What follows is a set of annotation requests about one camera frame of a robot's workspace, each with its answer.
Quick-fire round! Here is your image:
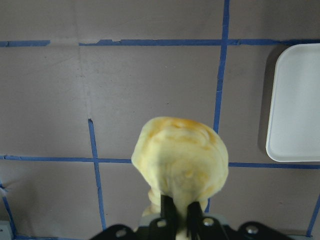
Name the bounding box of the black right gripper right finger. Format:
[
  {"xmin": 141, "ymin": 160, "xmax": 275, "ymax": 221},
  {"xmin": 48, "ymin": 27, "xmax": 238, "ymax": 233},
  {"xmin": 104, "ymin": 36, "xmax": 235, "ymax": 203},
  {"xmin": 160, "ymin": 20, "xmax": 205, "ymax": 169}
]
[{"xmin": 187, "ymin": 202, "xmax": 203, "ymax": 240}]

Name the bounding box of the yellow bread roll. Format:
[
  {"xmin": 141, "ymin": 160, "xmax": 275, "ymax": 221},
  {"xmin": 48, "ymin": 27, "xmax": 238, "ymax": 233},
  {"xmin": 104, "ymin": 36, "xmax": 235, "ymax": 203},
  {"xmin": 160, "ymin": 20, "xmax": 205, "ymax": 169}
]
[{"xmin": 130, "ymin": 116, "xmax": 230, "ymax": 240}]

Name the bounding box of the white rectangular tray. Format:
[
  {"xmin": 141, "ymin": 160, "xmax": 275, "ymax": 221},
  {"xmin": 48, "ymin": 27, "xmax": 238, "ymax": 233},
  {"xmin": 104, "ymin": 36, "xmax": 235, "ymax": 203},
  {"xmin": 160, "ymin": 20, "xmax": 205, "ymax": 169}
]
[{"xmin": 265, "ymin": 43, "xmax": 320, "ymax": 163}]

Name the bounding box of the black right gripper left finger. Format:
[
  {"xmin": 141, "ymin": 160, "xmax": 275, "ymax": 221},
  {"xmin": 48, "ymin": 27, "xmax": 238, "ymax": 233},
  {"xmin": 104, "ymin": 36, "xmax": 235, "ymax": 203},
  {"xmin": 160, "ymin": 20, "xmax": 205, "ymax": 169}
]
[{"xmin": 159, "ymin": 195, "xmax": 178, "ymax": 240}]

